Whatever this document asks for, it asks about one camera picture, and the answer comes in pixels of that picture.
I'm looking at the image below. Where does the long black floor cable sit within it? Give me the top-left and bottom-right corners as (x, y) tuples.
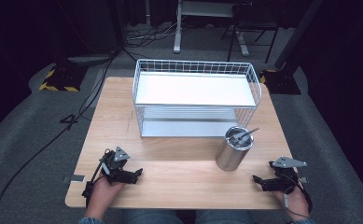
(0, 46), (140, 224)

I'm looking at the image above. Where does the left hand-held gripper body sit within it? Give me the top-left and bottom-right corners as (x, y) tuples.
(99, 146), (133, 185)

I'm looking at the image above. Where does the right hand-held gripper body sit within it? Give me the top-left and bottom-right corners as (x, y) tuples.
(268, 155), (308, 192)

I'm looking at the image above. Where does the dark stand pole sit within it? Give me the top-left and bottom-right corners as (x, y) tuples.
(273, 0), (326, 71)

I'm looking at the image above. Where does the black yellow striped stand base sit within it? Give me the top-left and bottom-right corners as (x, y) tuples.
(38, 63), (89, 93)
(258, 68), (302, 95)

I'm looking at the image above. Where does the white desk frame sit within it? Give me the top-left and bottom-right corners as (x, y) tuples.
(172, 0), (251, 57)

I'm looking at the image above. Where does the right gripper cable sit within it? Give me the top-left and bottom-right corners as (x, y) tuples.
(282, 174), (314, 220)

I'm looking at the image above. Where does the bundle of floor cables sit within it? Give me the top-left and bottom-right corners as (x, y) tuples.
(125, 18), (178, 49)

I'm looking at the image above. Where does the person's left leg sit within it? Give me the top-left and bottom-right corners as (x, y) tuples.
(119, 209), (184, 224)

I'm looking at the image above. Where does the person's right leg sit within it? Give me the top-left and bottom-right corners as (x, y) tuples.
(195, 209), (256, 224)

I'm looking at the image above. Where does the black chair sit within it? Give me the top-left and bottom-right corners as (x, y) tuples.
(220, 2), (282, 64)

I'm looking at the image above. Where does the stainless steel tumbler cup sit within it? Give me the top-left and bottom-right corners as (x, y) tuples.
(215, 125), (256, 173)

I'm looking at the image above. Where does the white wire shelf rack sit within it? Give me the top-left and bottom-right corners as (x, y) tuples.
(132, 58), (263, 139)

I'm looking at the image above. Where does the person's right hand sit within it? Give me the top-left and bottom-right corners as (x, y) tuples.
(272, 186), (312, 219)

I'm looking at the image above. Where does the metal utensil in cup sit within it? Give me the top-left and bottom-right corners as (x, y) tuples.
(236, 126), (260, 140)

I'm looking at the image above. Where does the person's leg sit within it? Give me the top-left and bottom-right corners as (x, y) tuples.
(195, 209), (256, 224)
(119, 209), (184, 224)

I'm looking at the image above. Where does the grey floor cable cover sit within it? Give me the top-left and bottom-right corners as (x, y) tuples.
(66, 53), (117, 65)

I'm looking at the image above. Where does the person's left hand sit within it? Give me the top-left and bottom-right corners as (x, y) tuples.
(86, 176), (126, 217)

